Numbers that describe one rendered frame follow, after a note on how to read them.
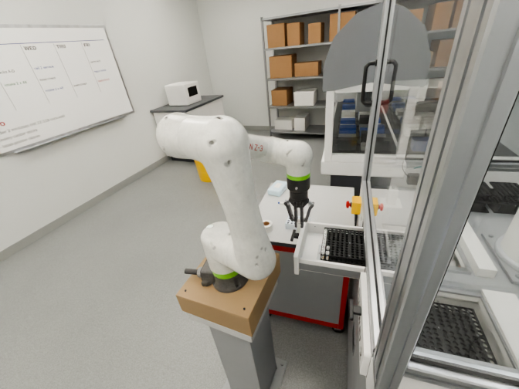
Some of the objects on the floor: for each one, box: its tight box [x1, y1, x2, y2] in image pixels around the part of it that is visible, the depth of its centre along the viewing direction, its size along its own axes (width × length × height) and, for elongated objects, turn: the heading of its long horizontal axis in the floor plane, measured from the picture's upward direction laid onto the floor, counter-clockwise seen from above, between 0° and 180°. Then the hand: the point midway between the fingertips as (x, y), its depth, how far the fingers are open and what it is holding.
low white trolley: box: [259, 183, 354, 333], centre depth 173 cm, size 58×62×76 cm
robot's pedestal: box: [188, 280, 287, 389], centre depth 125 cm, size 30×30×76 cm
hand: (299, 227), depth 113 cm, fingers closed, pressing on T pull
